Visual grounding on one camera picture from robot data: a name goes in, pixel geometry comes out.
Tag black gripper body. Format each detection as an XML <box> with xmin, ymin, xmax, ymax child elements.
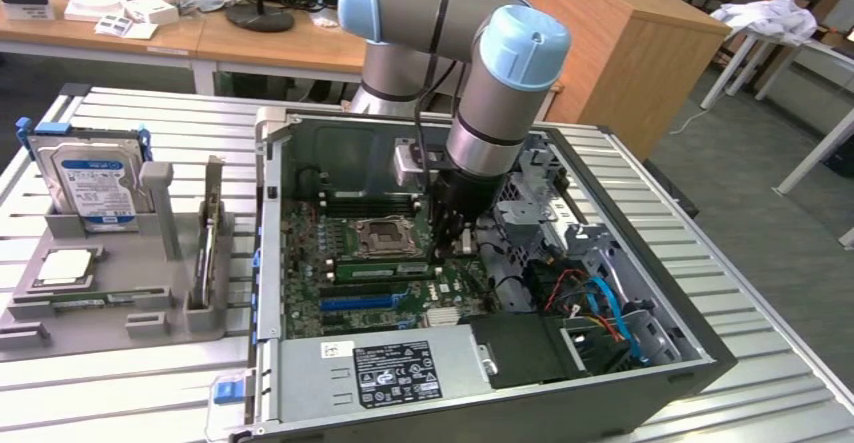
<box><xmin>429</xmin><ymin>168</ymin><xmax>509</xmax><ymax>224</ymax></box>

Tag green RAM stick in slot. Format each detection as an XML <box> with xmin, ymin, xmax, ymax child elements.
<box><xmin>333</xmin><ymin>261</ymin><xmax>432</xmax><ymax>283</ymax></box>

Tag black RAM slot bank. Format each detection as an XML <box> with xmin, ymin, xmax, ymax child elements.
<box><xmin>324</xmin><ymin>191</ymin><xmax>424</xmax><ymax>218</ymax></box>

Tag metal CPU socket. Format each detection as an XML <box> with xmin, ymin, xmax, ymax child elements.
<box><xmin>355</xmin><ymin>218</ymin><xmax>420</xmax><ymax>260</ymax></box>

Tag metal drive cage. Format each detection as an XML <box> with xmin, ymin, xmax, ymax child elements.
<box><xmin>491</xmin><ymin>131</ymin><xmax>702</xmax><ymax>364</ymax></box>

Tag green motherboard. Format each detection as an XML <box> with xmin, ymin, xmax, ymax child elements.
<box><xmin>277</xmin><ymin>196</ymin><xmax>503</xmax><ymax>340</ymax></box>

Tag black expansion slot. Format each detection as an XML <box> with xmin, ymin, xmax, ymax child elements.
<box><xmin>319</xmin><ymin>283</ymin><xmax>405</xmax><ymax>300</ymax></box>

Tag blue expansion slot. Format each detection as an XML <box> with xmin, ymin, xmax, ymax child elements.
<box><xmin>317</xmin><ymin>293</ymin><xmax>396</xmax><ymax>313</ymax></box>

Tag black plastic disk bay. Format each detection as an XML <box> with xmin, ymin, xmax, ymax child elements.
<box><xmin>468</xmin><ymin>314</ymin><xmax>583</xmax><ymax>390</ymax></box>

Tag open grey PC case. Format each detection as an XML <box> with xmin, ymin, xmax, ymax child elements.
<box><xmin>225</xmin><ymin>106</ymin><xmax>739</xmax><ymax>443</ymax></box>

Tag wooden cabinet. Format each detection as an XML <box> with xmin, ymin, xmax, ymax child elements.
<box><xmin>521</xmin><ymin>0</ymin><xmax>734</xmax><ymax>162</ymax></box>

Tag grey power supply with label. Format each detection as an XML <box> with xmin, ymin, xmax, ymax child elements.
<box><xmin>273</xmin><ymin>326</ymin><xmax>483</xmax><ymax>425</ymax></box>

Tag wooden desk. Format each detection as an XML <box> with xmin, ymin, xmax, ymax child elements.
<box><xmin>0</xmin><ymin>0</ymin><xmax>375</xmax><ymax>97</ymax></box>

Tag blue case latch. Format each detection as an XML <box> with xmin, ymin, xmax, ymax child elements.
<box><xmin>211</xmin><ymin>379</ymin><xmax>241</xmax><ymax>407</ymax></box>

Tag hard disk blue label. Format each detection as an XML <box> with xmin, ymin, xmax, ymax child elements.
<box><xmin>33</xmin><ymin>135</ymin><xmax>144</xmax><ymax>234</ymax></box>

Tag grey parts rack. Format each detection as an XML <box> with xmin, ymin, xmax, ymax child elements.
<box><xmin>0</xmin><ymin>161</ymin><xmax>236</xmax><ymax>353</ymax></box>

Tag silver CPU chip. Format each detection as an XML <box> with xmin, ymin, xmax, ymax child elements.
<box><xmin>34</xmin><ymin>251</ymin><xmax>93</xmax><ymax>285</ymax></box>

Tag white crumpled cloth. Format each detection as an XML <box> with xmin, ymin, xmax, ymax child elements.
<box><xmin>708</xmin><ymin>0</ymin><xmax>819</xmax><ymax>48</ymax></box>

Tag white small carton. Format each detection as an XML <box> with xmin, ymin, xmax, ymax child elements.
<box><xmin>121</xmin><ymin>0</ymin><xmax>180</xmax><ymax>26</ymax></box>

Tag white paper sheets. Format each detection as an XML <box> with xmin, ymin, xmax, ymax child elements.
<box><xmin>92</xmin><ymin>12</ymin><xmax>160</xmax><ymax>40</ymax></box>

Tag white label printer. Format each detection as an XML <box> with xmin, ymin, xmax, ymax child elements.
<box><xmin>0</xmin><ymin>0</ymin><xmax>56</xmax><ymax>21</ymax></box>

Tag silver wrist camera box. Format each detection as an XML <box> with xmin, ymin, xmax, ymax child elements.
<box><xmin>391</xmin><ymin>137</ymin><xmax>445</xmax><ymax>185</ymax></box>

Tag red wire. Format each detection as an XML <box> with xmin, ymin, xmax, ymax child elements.
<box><xmin>543</xmin><ymin>268</ymin><xmax>615</xmax><ymax>344</ymax></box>

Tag blue flat wire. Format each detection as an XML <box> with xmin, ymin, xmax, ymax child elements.
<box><xmin>584</xmin><ymin>265</ymin><xmax>654</xmax><ymax>365</ymax></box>

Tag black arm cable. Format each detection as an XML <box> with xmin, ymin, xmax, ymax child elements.
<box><xmin>411</xmin><ymin>0</ymin><xmax>468</xmax><ymax>177</ymax></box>

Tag graphics card with metal bracket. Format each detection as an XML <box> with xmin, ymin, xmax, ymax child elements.
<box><xmin>188</xmin><ymin>154</ymin><xmax>229</xmax><ymax>310</ymax></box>

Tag white frame table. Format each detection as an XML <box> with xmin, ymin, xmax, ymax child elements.
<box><xmin>698</xmin><ymin>27</ymin><xmax>854</xmax><ymax>195</ymax></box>

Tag blue disk caddy bracket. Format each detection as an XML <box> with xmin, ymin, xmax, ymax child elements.
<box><xmin>13</xmin><ymin>117</ymin><xmax>152</xmax><ymax>174</ymax></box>

